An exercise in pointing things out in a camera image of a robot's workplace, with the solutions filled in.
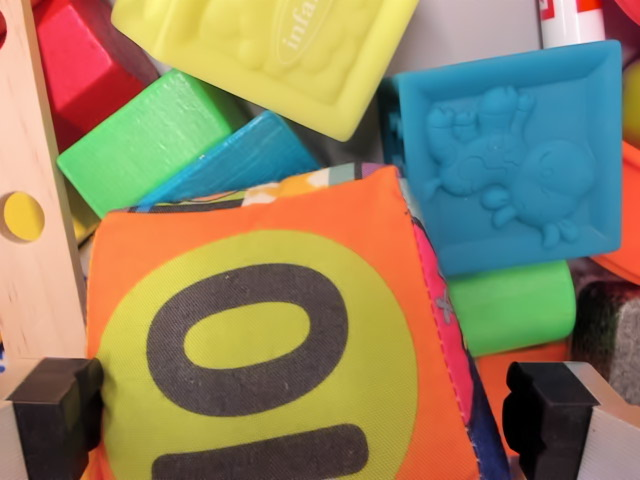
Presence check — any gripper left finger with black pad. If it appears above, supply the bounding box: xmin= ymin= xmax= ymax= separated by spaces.
xmin=0 ymin=357 xmax=106 ymax=480

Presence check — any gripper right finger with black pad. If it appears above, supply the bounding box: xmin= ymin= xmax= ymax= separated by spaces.
xmin=501 ymin=361 xmax=640 ymax=480

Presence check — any colourful fabric cube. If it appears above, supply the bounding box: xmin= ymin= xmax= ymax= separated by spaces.
xmin=83 ymin=162 xmax=512 ymax=480

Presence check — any green plastic cylinder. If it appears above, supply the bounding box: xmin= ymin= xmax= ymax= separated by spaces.
xmin=446 ymin=258 xmax=578 ymax=358

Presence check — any teal embossed rubber block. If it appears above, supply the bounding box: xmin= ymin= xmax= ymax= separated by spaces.
xmin=377 ymin=38 xmax=625 ymax=278

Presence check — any wooden strip with holes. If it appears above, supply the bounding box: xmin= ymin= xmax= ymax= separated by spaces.
xmin=0 ymin=0 xmax=90 ymax=362

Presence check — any green wooden block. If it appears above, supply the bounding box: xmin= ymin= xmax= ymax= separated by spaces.
xmin=55 ymin=68 xmax=247 ymax=220

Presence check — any teal wooden block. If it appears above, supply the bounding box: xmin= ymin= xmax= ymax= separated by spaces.
xmin=135 ymin=109 xmax=322 ymax=207

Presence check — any red wooden block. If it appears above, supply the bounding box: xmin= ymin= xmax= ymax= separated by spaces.
xmin=30 ymin=0 xmax=162 ymax=154

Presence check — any red whiteboard marker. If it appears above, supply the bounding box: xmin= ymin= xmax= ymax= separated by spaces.
xmin=538 ymin=0 xmax=607 ymax=50

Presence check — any yellow-green embossed rubber block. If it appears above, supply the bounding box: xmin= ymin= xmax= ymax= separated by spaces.
xmin=109 ymin=0 xmax=421 ymax=143

